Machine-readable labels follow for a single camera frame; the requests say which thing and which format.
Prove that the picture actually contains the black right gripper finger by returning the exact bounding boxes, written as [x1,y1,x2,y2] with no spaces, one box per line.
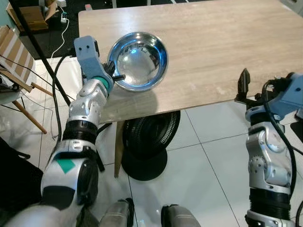
[238,68,251,97]

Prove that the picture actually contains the shiny steel bowl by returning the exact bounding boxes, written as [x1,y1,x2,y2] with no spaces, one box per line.
[107,31,169,93]

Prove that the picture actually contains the light wooden table leg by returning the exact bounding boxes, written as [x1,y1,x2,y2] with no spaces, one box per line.
[114,120,125,179]

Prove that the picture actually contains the white power adapter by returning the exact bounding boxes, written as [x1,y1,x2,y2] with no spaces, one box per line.
[59,11,70,24]

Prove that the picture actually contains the black floor fan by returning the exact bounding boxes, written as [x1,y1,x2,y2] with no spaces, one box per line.
[120,110,181,182]

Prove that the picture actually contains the flat brown cardboard box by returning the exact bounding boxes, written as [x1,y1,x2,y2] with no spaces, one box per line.
[7,4,49,32]

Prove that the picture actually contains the robot right leg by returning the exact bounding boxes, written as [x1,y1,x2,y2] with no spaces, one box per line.
[160,204,202,227]

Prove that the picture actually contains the robot leg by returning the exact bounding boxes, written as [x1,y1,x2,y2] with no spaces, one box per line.
[160,204,202,227]
[98,198,136,227]

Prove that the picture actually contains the robot left leg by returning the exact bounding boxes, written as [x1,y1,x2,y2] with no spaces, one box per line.
[98,198,136,227]

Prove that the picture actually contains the light blue left wrist camera mount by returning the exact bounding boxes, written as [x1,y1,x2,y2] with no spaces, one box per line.
[73,35,112,82]

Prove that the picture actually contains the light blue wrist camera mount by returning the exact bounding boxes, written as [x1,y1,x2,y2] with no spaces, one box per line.
[73,35,112,82]
[245,72,303,122]

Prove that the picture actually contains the light blue right wrist camera mount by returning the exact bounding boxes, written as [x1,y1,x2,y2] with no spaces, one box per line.
[245,72,303,122]

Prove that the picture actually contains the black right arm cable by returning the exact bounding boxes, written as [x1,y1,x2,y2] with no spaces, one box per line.
[260,79,299,227]

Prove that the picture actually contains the thin white cable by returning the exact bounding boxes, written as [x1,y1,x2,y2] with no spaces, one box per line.
[49,19,70,60]

